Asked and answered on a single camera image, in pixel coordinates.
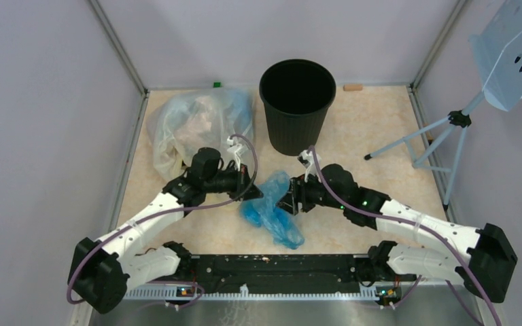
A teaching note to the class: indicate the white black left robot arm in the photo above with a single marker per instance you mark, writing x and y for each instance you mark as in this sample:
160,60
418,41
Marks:
104,270

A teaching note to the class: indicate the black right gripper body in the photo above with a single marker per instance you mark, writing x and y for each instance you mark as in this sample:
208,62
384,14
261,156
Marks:
312,193

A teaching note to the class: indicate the blue plastic trash bag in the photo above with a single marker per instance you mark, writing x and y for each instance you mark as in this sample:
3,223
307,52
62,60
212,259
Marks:
264,212

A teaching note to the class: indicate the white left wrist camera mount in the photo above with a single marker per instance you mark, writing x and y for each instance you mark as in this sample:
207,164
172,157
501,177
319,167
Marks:
235,150

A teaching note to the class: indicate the black ribbed trash bin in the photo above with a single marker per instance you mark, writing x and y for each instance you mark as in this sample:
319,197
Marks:
296,95

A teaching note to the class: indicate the small tan wooden block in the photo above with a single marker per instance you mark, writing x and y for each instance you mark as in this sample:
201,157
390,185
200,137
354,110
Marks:
353,87

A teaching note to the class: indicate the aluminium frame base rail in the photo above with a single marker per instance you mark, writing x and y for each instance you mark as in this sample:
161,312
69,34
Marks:
420,302

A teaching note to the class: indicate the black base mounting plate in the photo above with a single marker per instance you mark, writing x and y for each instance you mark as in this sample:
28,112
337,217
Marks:
285,274

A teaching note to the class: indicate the light blue tripod stand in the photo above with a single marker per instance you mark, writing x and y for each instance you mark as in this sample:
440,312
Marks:
459,119

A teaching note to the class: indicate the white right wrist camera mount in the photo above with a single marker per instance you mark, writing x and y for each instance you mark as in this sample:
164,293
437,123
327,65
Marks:
308,159

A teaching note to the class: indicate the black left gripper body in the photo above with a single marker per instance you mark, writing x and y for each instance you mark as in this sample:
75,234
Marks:
231,181

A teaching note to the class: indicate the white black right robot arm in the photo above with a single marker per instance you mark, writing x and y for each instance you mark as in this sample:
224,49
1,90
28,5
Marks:
481,259

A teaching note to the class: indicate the large translucent yellowish trash bag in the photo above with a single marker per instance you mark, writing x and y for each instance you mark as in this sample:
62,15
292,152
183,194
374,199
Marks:
200,118

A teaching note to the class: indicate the white toothed cable rail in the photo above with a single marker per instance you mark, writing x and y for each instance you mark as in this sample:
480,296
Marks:
172,293

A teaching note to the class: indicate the perforated light blue metal panel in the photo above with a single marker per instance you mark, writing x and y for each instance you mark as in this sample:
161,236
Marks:
497,52

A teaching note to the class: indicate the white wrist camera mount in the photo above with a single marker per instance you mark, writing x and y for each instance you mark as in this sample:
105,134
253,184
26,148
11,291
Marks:
308,159
235,150

